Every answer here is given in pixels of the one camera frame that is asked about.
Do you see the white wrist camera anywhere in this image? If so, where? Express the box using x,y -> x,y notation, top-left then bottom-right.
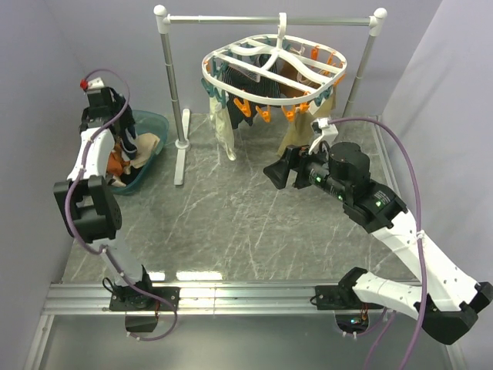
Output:
79,77 -> 106,93
309,117 -> 338,154

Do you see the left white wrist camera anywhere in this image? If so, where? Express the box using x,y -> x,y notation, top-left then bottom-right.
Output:
79,77 -> 106,93

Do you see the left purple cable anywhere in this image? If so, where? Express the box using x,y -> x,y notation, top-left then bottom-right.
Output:
64,69 -> 179,342

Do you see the beige garment in basket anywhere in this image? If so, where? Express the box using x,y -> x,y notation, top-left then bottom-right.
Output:
131,133 -> 160,169

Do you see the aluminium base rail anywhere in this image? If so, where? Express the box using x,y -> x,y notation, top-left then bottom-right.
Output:
22,280 -> 463,370

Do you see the navy striped underwear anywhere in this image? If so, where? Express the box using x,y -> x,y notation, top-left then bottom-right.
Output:
222,66 -> 281,130

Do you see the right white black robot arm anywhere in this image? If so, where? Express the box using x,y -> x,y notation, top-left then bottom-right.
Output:
263,142 -> 492,345

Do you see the brown orange underwear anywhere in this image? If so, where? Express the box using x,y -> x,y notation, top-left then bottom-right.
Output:
279,62 -> 320,99

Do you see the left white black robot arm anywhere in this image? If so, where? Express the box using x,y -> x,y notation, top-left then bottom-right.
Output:
53,82 -> 179,311

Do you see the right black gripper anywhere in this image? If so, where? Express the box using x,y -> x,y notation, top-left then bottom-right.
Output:
263,140 -> 350,201

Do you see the navy blue bear underwear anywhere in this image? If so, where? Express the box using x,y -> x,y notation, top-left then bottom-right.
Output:
109,87 -> 138,160

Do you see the white silver clothes rack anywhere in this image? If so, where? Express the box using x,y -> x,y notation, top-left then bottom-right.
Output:
153,5 -> 387,187

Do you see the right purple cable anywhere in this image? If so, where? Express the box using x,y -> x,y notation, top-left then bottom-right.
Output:
329,117 -> 427,370

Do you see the orange brown garment in basket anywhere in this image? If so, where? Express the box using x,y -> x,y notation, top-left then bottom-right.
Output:
106,143 -> 131,177

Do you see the white round clip hanger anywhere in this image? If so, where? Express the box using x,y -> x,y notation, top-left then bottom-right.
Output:
201,12 -> 347,121

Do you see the khaki tan underwear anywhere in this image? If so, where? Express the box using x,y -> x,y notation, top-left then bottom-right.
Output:
277,90 -> 337,156

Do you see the teal plastic laundry basket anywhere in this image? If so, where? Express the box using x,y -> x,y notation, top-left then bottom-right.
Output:
106,110 -> 169,195

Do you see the purple cable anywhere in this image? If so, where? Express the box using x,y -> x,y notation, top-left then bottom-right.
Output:
329,117 -> 427,370
64,69 -> 179,342

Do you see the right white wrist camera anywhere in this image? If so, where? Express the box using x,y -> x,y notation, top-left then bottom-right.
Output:
309,117 -> 338,154

